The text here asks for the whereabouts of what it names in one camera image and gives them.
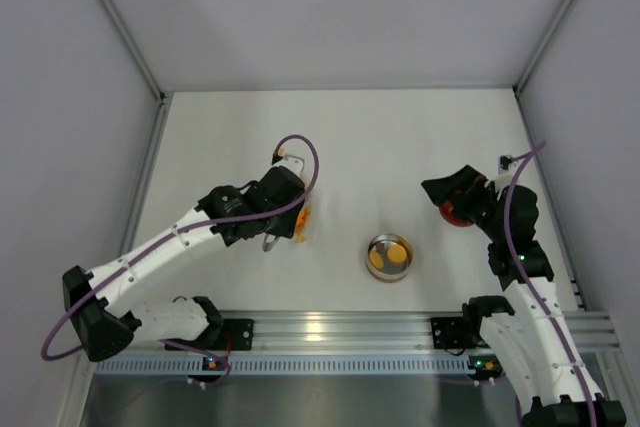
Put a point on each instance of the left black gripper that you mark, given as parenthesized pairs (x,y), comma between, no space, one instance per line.
(292,214)

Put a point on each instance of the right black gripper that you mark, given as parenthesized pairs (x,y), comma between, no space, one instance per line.
(463,192)

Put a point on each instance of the red round lid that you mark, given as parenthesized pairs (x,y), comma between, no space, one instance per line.
(455,215)

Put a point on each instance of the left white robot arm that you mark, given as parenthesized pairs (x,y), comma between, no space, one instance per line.
(106,305)

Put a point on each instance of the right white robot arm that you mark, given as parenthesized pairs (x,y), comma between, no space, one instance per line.
(524,326)

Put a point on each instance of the round steel lunch box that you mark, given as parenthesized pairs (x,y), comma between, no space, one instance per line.
(391,273)

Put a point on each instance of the orange food chunk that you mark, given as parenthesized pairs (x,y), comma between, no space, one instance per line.
(302,220)

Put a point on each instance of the orange leaf-shaped plate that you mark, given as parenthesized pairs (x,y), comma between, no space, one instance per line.
(301,238)

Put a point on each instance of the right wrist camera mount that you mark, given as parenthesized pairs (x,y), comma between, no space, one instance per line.
(507,165)

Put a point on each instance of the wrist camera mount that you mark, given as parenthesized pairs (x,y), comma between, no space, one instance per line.
(507,165)
(293,163)

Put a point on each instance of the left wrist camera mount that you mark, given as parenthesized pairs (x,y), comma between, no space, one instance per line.
(293,163)

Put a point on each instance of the aluminium front rail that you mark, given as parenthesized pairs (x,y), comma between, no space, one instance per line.
(342,333)

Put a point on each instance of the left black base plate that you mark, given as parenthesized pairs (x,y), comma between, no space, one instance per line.
(231,334)

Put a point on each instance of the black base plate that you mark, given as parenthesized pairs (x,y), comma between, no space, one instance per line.
(231,334)
(453,334)

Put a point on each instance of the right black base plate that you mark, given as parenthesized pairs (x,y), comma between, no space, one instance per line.
(453,334)

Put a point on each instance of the slotted grey cable duct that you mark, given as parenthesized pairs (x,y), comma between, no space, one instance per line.
(289,365)

